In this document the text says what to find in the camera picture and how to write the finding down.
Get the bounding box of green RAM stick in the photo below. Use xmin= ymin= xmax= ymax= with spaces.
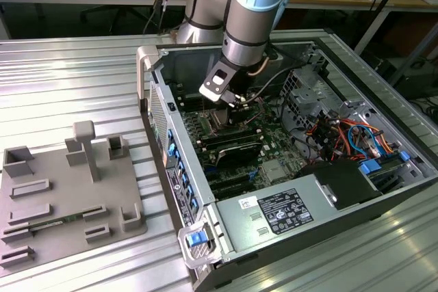
xmin=27 ymin=212 xmax=86 ymax=230

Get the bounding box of open PC case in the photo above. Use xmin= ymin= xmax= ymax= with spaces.
xmin=136 ymin=34 xmax=438 ymax=291

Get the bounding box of orange flat wire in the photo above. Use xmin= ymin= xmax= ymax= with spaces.
xmin=369 ymin=133 xmax=401 ymax=156

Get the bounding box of blue case handle latch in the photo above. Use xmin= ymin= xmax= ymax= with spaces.
xmin=186 ymin=232 xmax=206 ymax=248

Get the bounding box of green motherboard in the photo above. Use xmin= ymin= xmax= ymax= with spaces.
xmin=170 ymin=79 xmax=309 ymax=204

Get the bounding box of black RAM slot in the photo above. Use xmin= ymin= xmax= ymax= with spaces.
xmin=204 ymin=134 xmax=264 ymax=151
xmin=199 ymin=126 xmax=259 ymax=142
xmin=201 ymin=129 xmax=261 ymax=145
xmin=202 ymin=131 xmax=263 ymax=148

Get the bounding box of square silver heatsink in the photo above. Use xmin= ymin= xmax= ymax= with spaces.
xmin=262 ymin=160 xmax=285 ymax=183

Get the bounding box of black plastic cover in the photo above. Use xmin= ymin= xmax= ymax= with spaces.
xmin=296 ymin=160 xmax=383 ymax=211

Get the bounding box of blue wire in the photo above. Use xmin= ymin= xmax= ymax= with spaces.
xmin=347 ymin=123 xmax=383 ymax=158

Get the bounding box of black expansion slot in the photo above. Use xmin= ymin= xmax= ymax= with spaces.
xmin=207 ymin=172 xmax=257 ymax=187
xmin=211 ymin=182 xmax=261 ymax=200

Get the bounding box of blue disk carrier handle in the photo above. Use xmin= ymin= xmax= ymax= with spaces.
xmin=358 ymin=159 xmax=383 ymax=179

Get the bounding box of black camera cable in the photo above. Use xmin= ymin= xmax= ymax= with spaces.
xmin=244 ymin=66 xmax=298 ymax=105

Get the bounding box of grey parts rack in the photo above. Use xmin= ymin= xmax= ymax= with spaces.
xmin=0 ymin=120 xmax=149 ymax=271

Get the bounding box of silver drive cage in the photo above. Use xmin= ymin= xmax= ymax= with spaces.
xmin=279 ymin=66 xmax=346 ymax=132

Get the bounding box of grey power supply with label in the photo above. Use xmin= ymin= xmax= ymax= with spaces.
xmin=214 ymin=172 xmax=343 ymax=254

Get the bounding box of copper coloured hose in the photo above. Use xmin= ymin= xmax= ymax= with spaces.
xmin=248 ymin=56 xmax=270 ymax=77

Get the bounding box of CPU socket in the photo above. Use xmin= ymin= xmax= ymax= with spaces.
xmin=201 ymin=109 xmax=233 ymax=135

